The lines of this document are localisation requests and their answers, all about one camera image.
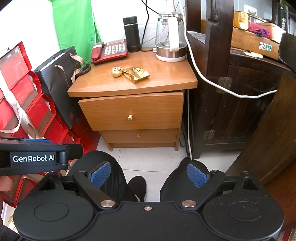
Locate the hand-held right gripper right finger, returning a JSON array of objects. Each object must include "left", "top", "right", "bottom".
[{"left": 180, "top": 162, "right": 262, "bottom": 211}]

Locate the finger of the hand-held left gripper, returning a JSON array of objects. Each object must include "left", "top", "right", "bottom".
[{"left": 23, "top": 138, "right": 84, "bottom": 163}]

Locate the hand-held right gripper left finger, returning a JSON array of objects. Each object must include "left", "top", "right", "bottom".
[{"left": 38, "top": 161, "right": 117, "bottom": 211}]

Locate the large wooden drawer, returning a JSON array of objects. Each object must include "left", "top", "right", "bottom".
[{"left": 79, "top": 92, "right": 184, "bottom": 131}]

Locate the gold foil packet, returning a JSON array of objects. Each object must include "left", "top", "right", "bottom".
[{"left": 122, "top": 66, "right": 151, "bottom": 83}]

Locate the person's left forearm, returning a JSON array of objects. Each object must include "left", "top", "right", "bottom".
[{"left": 0, "top": 225, "right": 20, "bottom": 241}]

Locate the small wooden drawer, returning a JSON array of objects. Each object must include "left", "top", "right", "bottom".
[{"left": 99, "top": 128, "right": 178, "bottom": 144}]

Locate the person's left hand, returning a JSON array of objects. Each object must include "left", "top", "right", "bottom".
[{"left": 0, "top": 177, "right": 14, "bottom": 192}]

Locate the black shoe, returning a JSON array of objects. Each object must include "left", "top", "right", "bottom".
[{"left": 128, "top": 176, "right": 147, "bottom": 202}]

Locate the black paper gift bag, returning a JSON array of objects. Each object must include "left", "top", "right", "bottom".
[{"left": 33, "top": 46, "right": 93, "bottom": 130}]

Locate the dark wooden cabinet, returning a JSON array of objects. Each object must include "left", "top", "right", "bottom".
[{"left": 185, "top": 0, "right": 293, "bottom": 160}]

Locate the row of red gift bags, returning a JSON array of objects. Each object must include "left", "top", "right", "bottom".
[{"left": 0, "top": 41, "right": 100, "bottom": 209}]

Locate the brown wooden panel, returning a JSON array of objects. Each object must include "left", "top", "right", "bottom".
[{"left": 225, "top": 71, "right": 296, "bottom": 232}]

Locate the wooden nightstand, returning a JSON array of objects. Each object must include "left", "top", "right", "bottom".
[{"left": 67, "top": 50, "right": 198, "bottom": 152}]

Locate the green plastic bag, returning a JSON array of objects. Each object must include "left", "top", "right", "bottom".
[{"left": 48, "top": 0, "right": 101, "bottom": 66}]

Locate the red telephone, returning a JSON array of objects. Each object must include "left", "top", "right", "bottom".
[{"left": 74, "top": 39, "right": 128, "bottom": 77}]

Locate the glass electric kettle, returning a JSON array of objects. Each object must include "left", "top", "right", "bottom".
[{"left": 154, "top": 12, "right": 188, "bottom": 62}]

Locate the white paper sheet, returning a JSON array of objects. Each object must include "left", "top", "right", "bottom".
[{"left": 243, "top": 51, "right": 263, "bottom": 59}]

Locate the patterned mat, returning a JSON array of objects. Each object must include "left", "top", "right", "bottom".
[{"left": 188, "top": 31, "right": 206, "bottom": 44}]

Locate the black thermos bottle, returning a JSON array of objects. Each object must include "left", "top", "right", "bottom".
[{"left": 123, "top": 16, "right": 141, "bottom": 53}]

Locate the wooden tea tray box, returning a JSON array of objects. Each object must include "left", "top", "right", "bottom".
[{"left": 231, "top": 27, "right": 281, "bottom": 61}]

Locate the dark curved chair back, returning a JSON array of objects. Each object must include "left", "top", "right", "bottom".
[{"left": 279, "top": 32, "right": 296, "bottom": 63}]

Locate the purple pink cloth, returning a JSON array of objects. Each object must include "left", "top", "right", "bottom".
[{"left": 248, "top": 21, "right": 270, "bottom": 37}]

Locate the black box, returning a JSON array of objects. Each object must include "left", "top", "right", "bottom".
[{"left": 276, "top": 2, "right": 289, "bottom": 33}]

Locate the black floor cable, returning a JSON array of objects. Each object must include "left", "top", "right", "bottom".
[{"left": 180, "top": 120, "right": 188, "bottom": 147}]

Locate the thick white cable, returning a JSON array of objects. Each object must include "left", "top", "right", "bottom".
[
  {"left": 180, "top": 0, "right": 278, "bottom": 99},
  {"left": 186, "top": 89, "right": 195, "bottom": 161}
]

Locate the black kettle cable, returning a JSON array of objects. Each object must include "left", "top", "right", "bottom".
[{"left": 140, "top": 0, "right": 158, "bottom": 50}]

